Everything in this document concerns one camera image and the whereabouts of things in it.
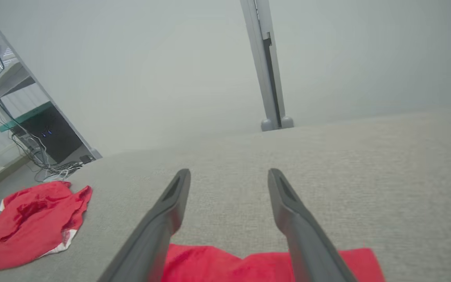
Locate red Bulls shirt white sleeves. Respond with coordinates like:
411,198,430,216
162,244,386,282

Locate green shelf board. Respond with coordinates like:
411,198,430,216
0,101,54,132

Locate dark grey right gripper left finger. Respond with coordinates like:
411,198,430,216
97,168,191,282

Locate red white-striped Bulls shorts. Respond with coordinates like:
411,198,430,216
0,181,93,272

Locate grey partition post with feet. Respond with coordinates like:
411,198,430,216
240,0,294,132

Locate grey partition end frame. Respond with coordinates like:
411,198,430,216
0,0,103,160

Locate tangled floor cable bundle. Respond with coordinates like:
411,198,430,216
34,159,93,183

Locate grey desk top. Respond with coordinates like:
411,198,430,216
0,63,36,98

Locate grey fabric sofa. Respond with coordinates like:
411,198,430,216
0,108,451,282

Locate black computer case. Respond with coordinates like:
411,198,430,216
19,106,83,164

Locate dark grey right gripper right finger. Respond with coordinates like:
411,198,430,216
268,168,357,282

